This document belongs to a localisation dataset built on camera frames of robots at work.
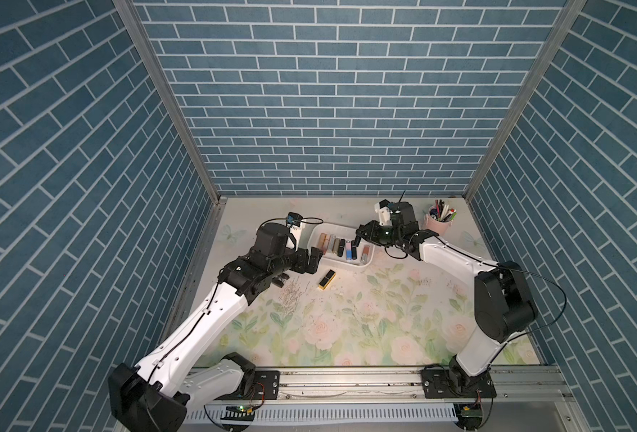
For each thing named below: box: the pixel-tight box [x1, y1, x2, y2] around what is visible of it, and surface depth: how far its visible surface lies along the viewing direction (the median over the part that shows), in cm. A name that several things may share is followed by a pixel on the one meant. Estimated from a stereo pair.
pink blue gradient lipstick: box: [345, 240, 352, 261], surface depth 104 cm
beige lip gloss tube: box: [317, 232, 328, 253], surface depth 107 cm
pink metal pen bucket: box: [423, 213, 453, 236], surface depth 103 cm
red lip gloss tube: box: [360, 244, 371, 264], surface depth 104 cm
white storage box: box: [306, 222, 377, 268], surface depth 104 cm
